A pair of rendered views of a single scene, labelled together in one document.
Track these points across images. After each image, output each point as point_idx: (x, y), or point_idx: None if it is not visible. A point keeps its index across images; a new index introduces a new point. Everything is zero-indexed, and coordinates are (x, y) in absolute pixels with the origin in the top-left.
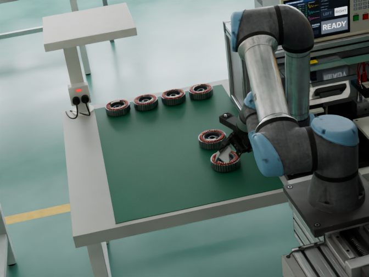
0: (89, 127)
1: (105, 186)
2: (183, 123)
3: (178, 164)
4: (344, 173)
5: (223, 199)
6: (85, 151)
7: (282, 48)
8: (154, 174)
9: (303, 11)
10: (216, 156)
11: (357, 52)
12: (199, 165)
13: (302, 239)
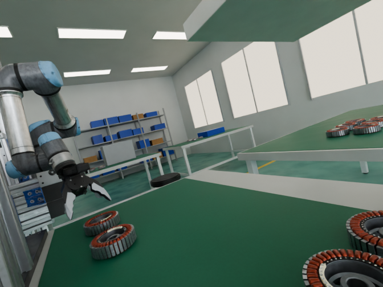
0: (354, 201)
1: (214, 182)
2: (178, 267)
3: (157, 212)
4: None
5: (113, 206)
6: (281, 185)
7: (23, 94)
8: (178, 199)
9: None
10: (108, 193)
11: None
12: (134, 218)
13: None
